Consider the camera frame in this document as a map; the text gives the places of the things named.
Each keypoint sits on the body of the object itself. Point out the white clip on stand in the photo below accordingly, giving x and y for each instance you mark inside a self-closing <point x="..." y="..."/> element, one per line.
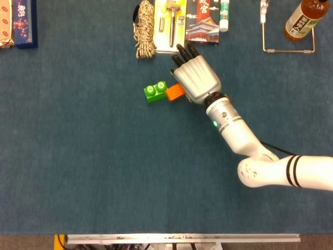
<point x="263" y="13"/>

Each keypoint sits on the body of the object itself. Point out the black red palace-print box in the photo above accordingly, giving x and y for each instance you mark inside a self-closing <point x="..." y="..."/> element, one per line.
<point x="203" y="28"/>

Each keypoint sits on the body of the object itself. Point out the yellow frame part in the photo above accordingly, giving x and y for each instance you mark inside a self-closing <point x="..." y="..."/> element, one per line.
<point x="57" y="242"/>

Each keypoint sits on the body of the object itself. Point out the navy blue floral box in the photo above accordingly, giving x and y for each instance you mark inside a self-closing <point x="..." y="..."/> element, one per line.
<point x="23" y="26"/>

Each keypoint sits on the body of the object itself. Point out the gold red-patterned package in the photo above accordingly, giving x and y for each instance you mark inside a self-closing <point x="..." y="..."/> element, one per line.
<point x="5" y="26"/>

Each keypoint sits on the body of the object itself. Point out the razor in yellow blister pack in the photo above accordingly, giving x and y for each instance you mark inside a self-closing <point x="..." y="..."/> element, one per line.
<point x="162" y="39"/>

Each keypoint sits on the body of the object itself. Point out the blue table cloth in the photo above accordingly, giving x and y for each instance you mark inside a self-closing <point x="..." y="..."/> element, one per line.
<point x="104" y="169"/>

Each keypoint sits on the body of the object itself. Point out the aluminium rail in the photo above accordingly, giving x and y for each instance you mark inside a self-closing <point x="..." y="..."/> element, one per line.
<point x="182" y="238"/>

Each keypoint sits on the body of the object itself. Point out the orange toy brick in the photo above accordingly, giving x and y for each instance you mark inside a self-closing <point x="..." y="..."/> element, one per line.
<point x="174" y="92"/>

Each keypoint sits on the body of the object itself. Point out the green toy brick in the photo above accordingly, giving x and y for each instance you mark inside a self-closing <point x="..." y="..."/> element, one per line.
<point x="153" y="97"/>

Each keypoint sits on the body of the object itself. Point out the amber tea bottle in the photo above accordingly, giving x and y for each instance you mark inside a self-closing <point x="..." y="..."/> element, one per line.
<point x="299" y="26"/>

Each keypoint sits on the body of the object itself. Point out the white green tube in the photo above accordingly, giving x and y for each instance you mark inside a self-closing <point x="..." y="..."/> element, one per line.
<point x="224" y="18"/>

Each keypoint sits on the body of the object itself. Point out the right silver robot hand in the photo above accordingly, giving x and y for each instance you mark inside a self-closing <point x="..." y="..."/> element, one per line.
<point x="197" y="78"/>

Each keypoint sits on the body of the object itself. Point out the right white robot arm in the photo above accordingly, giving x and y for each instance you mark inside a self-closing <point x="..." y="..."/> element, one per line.
<point x="239" y="132"/>

